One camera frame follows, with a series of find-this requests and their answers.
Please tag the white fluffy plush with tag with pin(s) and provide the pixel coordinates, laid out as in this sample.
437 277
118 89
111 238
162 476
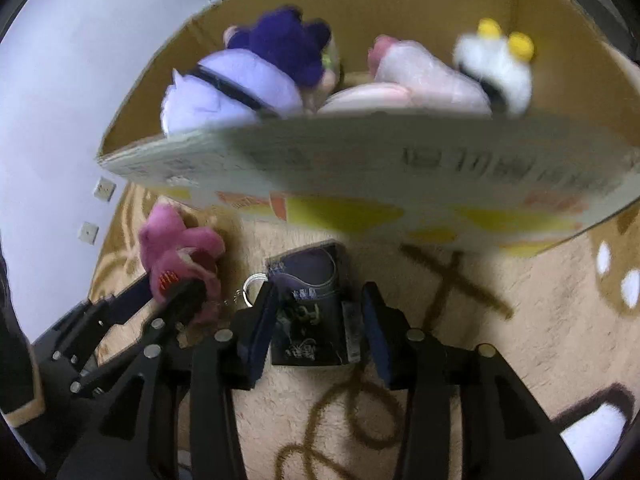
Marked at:
505 75

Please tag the beige patterned rug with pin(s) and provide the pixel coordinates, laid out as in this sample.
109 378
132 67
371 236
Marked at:
475 350

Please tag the white wall socket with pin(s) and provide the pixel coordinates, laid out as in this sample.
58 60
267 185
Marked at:
88 233
104 189

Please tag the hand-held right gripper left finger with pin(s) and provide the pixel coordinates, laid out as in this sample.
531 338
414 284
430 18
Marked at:
260 332

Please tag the black packet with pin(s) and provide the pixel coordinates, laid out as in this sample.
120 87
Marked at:
310 320

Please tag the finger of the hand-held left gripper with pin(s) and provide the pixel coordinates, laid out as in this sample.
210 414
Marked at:
127 296
182 300

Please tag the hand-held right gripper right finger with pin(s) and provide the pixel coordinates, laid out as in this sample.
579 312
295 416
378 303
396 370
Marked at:
376 332

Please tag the purple-haired plush doll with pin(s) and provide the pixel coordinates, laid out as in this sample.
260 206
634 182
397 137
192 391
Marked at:
240 85

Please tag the pink plush toy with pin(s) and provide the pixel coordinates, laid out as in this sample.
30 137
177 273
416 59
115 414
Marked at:
170 245

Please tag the printed cardboard box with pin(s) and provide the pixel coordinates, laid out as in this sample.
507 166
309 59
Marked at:
400 170

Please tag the person's left forearm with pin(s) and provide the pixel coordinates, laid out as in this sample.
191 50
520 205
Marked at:
17 360

